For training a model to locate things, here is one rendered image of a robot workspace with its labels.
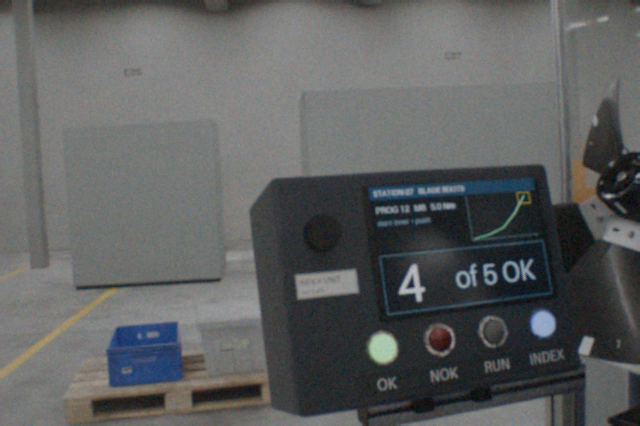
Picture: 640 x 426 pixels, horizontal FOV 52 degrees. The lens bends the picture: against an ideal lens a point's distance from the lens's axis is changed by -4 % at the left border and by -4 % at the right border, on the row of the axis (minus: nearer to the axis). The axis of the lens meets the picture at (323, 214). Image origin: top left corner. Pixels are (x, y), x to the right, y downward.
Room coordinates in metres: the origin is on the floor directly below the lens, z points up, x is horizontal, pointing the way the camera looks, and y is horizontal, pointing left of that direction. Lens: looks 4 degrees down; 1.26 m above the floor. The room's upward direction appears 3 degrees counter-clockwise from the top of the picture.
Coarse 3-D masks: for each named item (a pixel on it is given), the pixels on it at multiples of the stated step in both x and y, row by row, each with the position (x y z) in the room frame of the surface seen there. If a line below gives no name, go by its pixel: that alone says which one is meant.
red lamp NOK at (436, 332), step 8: (432, 328) 0.54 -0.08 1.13; (440, 328) 0.53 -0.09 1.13; (448, 328) 0.54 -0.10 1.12; (424, 336) 0.53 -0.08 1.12; (432, 336) 0.53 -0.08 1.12; (440, 336) 0.53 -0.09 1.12; (448, 336) 0.53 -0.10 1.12; (424, 344) 0.53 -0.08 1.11; (432, 344) 0.53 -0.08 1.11; (440, 344) 0.53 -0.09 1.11; (448, 344) 0.53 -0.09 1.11; (432, 352) 0.53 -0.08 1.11; (440, 352) 0.53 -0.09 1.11
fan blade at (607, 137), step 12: (612, 84) 1.49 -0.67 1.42; (612, 96) 1.46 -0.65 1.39; (600, 108) 1.52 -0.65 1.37; (612, 108) 1.44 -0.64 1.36; (600, 120) 1.50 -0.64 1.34; (612, 120) 1.42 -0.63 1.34; (600, 132) 1.49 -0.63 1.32; (612, 132) 1.41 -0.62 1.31; (600, 144) 1.49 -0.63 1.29; (612, 144) 1.40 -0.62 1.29; (588, 156) 1.56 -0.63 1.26; (600, 156) 1.49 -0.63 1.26; (612, 156) 1.40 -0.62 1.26; (600, 168) 1.49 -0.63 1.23
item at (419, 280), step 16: (384, 256) 0.54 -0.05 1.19; (400, 256) 0.55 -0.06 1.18; (416, 256) 0.55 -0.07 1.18; (432, 256) 0.56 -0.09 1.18; (384, 272) 0.54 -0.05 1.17; (400, 272) 0.54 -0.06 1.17; (416, 272) 0.55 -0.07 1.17; (432, 272) 0.55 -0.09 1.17; (384, 288) 0.54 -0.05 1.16; (400, 288) 0.54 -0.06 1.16; (416, 288) 0.54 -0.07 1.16; (432, 288) 0.55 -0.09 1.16; (400, 304) 0.54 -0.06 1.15; (416, 304) 0.54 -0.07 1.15; (432, 304) 0.54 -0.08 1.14
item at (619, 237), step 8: (616, 216) 1.23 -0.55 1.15; (608, 224) 1.22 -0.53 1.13; (616, 224) 1.22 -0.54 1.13; (624, 224) 1.22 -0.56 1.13; (632, 224) 1.21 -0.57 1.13; (608, 232) 1.21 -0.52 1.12; (616, 232) 1.21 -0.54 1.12; (624, 232) 1.21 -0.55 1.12; (608, 240) 1.20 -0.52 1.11; (616, 240) 1.20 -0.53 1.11; (624, 240) 1.20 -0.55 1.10; (632, 240) 1.20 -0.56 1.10; (632, 248) 1.19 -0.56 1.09
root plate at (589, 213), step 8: (592, 200) 1.32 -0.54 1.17; (584, 208) 1.33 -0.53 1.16; (592, 208) 1.32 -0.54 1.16; (600, 208) 1.31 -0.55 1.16; (584, 216) 1.33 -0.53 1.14; (592, 216) 1.32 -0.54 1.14; (608, 216) 1.30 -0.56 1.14; (592, 224) 1.32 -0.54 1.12; (600, 224) 1.31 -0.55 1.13; (600, 232) 1.31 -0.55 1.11
